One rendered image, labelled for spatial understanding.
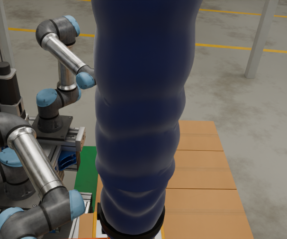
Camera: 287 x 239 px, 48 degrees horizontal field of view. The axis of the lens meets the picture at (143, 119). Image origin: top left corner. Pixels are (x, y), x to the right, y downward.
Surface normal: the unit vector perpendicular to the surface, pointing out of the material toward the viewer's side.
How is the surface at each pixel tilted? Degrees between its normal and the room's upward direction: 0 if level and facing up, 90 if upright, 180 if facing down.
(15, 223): 0
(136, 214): 102
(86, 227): 0
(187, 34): 82
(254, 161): 0
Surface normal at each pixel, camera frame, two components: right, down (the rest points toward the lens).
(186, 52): 0.76, 0.28
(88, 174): 0.07, -0.80
